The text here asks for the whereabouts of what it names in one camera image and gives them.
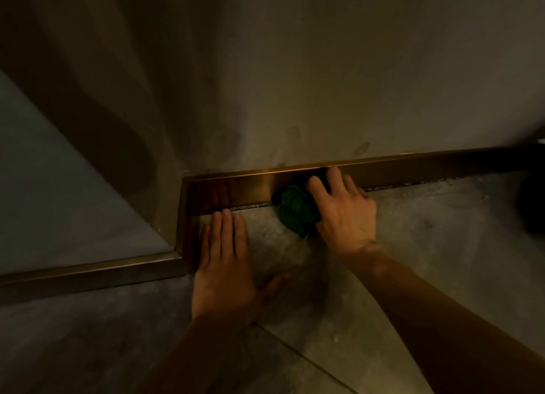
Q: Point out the person's left hand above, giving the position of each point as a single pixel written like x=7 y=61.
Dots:
x=223 y=285

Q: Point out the person's right hand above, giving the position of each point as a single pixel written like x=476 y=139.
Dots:
x=347 y=217

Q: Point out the person's right middle finger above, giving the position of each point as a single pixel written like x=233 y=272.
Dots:
x=336 y=181

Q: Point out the person's right little finger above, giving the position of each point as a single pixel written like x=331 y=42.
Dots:
x=363 y=192

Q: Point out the person's left thumb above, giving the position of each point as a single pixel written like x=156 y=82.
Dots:
x=276 y=285

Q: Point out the person's left middle finger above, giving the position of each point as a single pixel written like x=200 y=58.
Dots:
x=227 y=234

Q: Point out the person's left little finger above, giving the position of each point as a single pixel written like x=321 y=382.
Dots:
x=205 y=247

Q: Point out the green cleaning cloth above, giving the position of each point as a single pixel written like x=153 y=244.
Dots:
x=296 y=210

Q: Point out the person's left forearm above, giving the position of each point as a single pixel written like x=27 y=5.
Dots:
x=200 y=355

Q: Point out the person's right forearm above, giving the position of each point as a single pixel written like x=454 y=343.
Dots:
x=434 y=321

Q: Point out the short brass metal baseboard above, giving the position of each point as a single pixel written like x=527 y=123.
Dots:
x=187 y=219

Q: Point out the long brass metal baseboard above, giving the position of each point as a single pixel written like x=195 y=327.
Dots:
x=425 y=168

